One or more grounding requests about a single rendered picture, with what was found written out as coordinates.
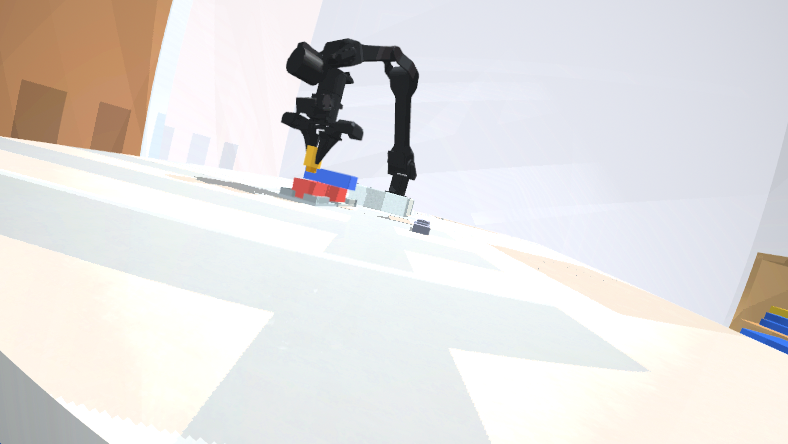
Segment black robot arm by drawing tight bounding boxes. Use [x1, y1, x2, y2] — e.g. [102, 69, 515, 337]
[286, 38, 419, 198]

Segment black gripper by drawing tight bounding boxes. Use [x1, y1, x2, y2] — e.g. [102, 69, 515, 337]
[280, 89, 364, 164]

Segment yellow rectangular block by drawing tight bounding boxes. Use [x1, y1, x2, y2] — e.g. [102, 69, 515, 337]
[303, 145, 322, 173]

